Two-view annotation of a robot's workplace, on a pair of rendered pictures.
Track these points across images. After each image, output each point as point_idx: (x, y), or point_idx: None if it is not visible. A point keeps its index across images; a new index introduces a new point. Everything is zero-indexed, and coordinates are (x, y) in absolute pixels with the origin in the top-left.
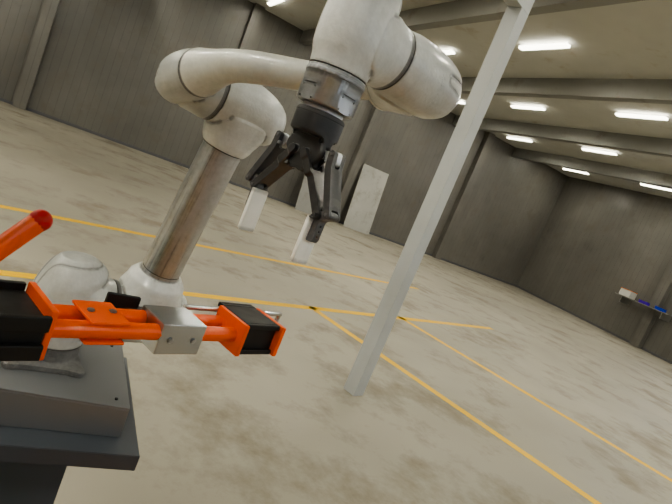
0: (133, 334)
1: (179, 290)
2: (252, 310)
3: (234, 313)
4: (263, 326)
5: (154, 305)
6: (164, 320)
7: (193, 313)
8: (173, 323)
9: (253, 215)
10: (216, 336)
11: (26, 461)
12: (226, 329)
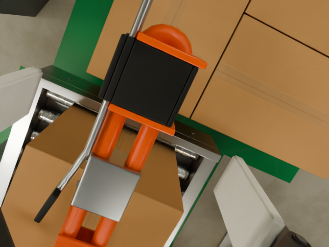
0: (109, 238)
1: None
2: (140, 61)
3: (137, 113)
4: (183, 101)
5: (77, 195)
6: (112, 215)
7: (101, 147)
8: (121, 211)
9: (17, 100)
10: (149, 153)
11: (1, 1)
12: (150, 140)
